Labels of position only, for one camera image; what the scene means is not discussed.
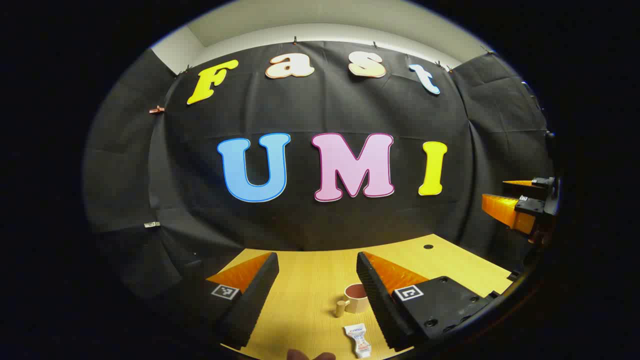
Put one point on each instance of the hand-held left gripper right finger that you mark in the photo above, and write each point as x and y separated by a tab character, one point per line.
380	300

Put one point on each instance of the black desk edge clamp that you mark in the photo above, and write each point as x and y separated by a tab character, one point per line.
513	274
495	294

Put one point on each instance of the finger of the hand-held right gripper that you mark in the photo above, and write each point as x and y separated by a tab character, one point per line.
530	189
510	212

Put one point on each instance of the white cloth clip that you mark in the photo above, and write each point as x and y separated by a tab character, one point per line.
152	224

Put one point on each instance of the orange cloth clip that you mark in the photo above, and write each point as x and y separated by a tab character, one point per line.
156	109

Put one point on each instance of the black backdrop cloth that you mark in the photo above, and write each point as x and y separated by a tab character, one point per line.
310	225

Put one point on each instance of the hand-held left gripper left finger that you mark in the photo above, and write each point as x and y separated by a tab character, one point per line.
257	295

